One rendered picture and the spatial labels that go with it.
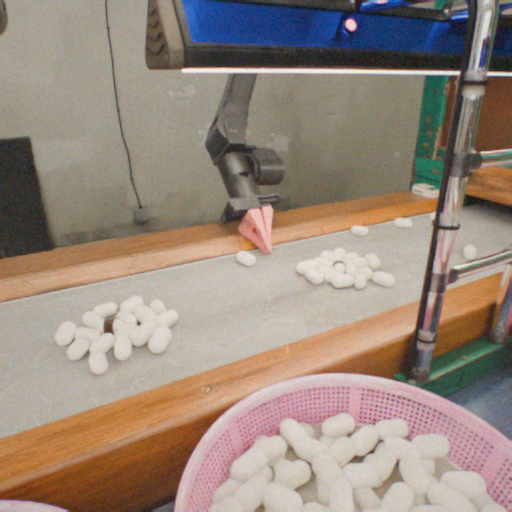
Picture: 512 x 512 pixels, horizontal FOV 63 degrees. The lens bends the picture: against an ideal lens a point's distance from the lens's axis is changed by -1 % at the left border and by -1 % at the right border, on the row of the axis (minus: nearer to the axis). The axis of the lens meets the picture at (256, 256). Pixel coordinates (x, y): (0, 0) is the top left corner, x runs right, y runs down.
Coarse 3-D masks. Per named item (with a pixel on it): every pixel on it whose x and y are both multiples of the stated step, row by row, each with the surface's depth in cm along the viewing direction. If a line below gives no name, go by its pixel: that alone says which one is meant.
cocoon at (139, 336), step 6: (144, 324) 50; (150, 324) 50; (138, 330) 49; (144, 330) 49; (150, 330) 50; (132, 336) 49; (138, 336) 48; (144, 336) 49; (150, 336) 50; (132, 342) 49; (138, 342) 49; (144, 342) 49
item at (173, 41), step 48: (192, 0) 37; (240, 0) 39; (288, 0) 41; (336, 0) 44; (192, 48) 36; (240, 48) 38; (288, 48) 40; (336, 48) 42; (384, 48) 46; (432, 48) 49
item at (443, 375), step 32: (352, 0) 44; (384, 0) 41; (416, 0) 39; (480, 0) 33; (480, 32) 34; (480, 64) 34; (480, 96) 36; (448, 160) 38; (480, 160) 39; (448, 192) 39; (448, 224) 40; (448, 256) 41; (416, 352) 46; (448, 352) 53; (480, 352) 53; (416, 384) 47; (448, 384) 50
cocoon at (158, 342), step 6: (156, 330) 49; (162, 330) 49; (168, 330) 49; (156, 336) 48; (162, 336) 48; (168, 336) 49; (150, 342) 47; (156, 342) 47; (162, 342) 47; (168, 342) 49; (150, 348) 47; (156, 348) 47; (162, 348) 47
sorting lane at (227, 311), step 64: (256, 256) 74; (384, 256) 74; (0, 320) 55; (64, 320) 55; (192, 320) 55; (256, 320) 55; (320, 320) 55; (0, 384) 43; (64, 384) 43; (128, 384) 43
